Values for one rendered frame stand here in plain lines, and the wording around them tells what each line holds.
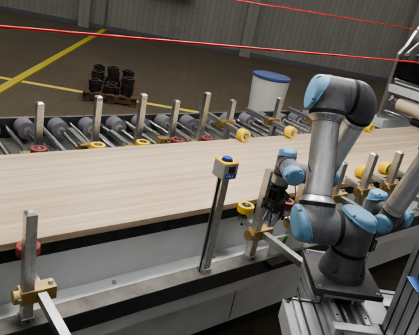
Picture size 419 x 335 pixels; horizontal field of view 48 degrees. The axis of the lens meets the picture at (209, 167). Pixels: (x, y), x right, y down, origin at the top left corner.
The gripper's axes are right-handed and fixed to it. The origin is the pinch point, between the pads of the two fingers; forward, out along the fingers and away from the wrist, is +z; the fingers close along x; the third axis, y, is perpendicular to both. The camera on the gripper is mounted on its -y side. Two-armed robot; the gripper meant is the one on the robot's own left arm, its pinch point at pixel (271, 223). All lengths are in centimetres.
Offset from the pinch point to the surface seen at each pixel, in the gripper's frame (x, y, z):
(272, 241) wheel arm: 1.9, -2.7, 9.1
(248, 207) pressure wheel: -16.1, -9.8, 2.5
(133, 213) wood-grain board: -46, 36, 3
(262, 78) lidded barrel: -220, -429, 27
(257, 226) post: -6.2, -1.1, 4.6
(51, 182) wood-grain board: -87, 44, 3
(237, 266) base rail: -7.3, 6.6, 23.1
